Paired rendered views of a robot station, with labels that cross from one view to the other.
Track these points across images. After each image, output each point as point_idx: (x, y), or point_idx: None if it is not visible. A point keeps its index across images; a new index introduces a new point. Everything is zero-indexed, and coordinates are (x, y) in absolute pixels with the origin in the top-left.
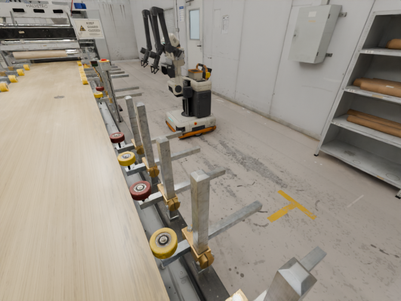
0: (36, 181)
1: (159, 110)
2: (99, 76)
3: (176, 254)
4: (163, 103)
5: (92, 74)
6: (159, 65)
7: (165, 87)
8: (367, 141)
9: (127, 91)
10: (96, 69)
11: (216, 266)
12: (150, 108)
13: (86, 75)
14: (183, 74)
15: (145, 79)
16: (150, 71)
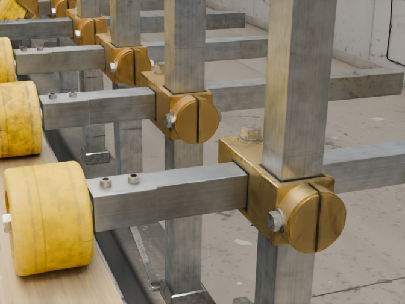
0: None
1: (384, 292)
2: (281, 177)
3: None
4: (372, 224)
5: (106, 104)
6: (260, 7)
7: (328, 116)
8: None
9: (144, 126)
10: (178, 52)
11: None
12: (315, 263)
13: (52, 110)
14: (402, 55)
15: (213, 67)
16: (220, 29)
